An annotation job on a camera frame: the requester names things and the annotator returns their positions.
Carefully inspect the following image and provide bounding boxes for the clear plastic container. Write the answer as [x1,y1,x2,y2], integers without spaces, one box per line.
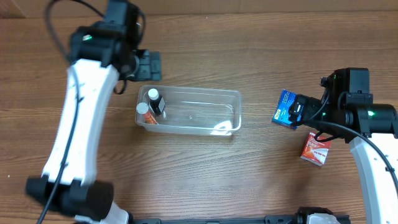
[136,85,242,136]

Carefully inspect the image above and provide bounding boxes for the red medicine box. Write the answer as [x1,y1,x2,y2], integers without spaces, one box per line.
[300,132,331,166]

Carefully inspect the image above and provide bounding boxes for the orange tube white cap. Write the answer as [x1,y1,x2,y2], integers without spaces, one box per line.
[136,102,157,124]

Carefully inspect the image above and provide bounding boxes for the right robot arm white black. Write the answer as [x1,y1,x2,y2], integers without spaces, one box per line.
[289,68,397,223]

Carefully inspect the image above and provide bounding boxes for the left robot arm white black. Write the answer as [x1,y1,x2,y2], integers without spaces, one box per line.
[25,0,162,223]

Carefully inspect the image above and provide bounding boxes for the blue lozenge packet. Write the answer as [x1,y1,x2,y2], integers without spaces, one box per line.
[272,90,297,129]

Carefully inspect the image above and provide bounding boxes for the black bottle white cap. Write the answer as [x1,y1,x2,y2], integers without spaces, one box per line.
[148,88,165,116]

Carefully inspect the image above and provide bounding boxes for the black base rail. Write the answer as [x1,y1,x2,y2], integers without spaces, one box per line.
[129,207,351,224]

